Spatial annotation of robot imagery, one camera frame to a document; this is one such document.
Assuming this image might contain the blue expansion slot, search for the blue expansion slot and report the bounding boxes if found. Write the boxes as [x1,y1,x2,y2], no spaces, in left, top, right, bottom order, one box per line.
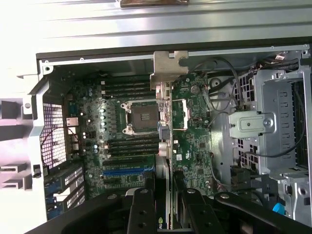
[103,170,146,178]

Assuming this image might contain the long black expansion slot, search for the long black expansion slot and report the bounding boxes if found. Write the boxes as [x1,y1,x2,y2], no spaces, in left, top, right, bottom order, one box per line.
[101,159,145,169]

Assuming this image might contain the perforated metal slot cover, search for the perforated metal slot cover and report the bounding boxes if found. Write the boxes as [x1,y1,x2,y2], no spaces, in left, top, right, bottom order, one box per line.
[52,186,86,213]
[44,163,85,187]

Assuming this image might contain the green Dell motherboard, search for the green Dell motherboard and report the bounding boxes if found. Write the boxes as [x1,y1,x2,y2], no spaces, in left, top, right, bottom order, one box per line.
[62,72,214,199]

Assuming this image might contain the CPU socket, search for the CPU socket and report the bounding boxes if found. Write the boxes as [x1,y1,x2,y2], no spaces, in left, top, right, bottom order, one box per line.
[121,100,163,136]

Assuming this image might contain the metal socket cover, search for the metal socket cover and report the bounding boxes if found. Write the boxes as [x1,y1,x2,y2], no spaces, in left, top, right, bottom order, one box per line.
[172,98,190,131]

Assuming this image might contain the metal disk bay cage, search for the metal disk bay cage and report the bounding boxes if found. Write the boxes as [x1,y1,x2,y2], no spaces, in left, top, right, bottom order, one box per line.
[229,64,312,220]

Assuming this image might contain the open grey PC case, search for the open grey PC case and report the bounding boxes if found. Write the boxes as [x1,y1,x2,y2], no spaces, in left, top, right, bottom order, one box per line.
[16,44,312,221]

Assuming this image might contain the blue flat cable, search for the blue flat cable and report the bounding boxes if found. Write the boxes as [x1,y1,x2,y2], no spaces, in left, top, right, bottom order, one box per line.
[272,202,286,215]

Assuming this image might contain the red and black twisted wire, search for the red and black twisted wire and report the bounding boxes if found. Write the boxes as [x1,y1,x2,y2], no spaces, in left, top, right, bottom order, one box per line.
[40,124,80,168]

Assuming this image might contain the dark looped cable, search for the dark looped cable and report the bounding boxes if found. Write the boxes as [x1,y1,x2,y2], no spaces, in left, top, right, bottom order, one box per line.
[209,57,244,110]

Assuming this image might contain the black braided cable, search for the black braided cable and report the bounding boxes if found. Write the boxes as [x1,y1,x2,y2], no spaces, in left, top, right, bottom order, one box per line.
[257,52,302,73]

